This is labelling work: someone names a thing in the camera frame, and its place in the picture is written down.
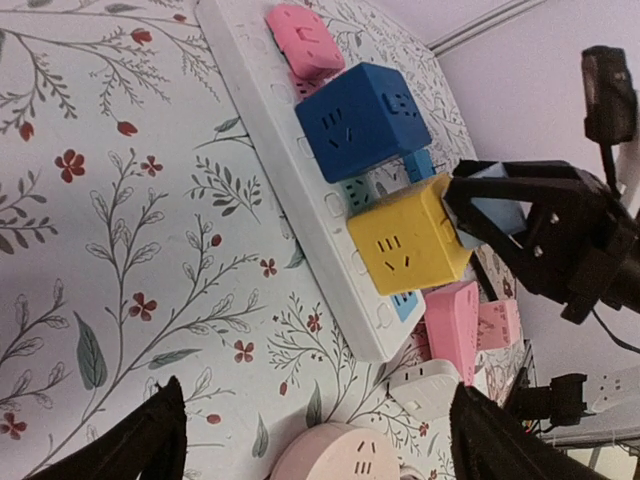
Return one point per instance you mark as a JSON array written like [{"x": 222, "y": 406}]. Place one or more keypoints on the aluminium corner post right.
[{"x": 482, "y": 24}]

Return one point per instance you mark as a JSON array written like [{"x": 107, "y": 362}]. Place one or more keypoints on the pink plug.
[{"x": 305, "y": 41}]

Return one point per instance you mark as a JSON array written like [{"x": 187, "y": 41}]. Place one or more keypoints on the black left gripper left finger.
[{"x": 149, "y": 443}]

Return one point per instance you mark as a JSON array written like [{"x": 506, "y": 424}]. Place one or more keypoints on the dark blue plug adapter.
[{"x": 360, "y": 120}]

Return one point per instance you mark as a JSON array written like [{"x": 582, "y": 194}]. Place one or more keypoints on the pink round socket base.
[{"x": 336, "y": 451}]

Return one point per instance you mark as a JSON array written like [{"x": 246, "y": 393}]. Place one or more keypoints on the light blue charger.
[{"x": 507, "y": 215}]

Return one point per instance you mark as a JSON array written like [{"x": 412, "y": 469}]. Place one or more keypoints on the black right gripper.
[{"x": 559, "y": 229}]

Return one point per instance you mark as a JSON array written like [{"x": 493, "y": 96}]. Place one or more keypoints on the pink triangular socket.
[{"x": 451, "y": 320}]

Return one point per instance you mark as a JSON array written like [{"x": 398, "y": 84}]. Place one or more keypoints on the yellow cube socket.
[{"x": 407, "y": 241}]

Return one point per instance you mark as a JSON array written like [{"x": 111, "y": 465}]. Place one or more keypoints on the white power strip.
[{"x": 258, "y": 80}]

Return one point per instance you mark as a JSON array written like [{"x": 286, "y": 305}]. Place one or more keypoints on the white tiger cube socket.
[{"x": 426, "y": 390}]

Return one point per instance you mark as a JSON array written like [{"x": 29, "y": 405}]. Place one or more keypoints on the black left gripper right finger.
[{"x": 488, "y": 444}]

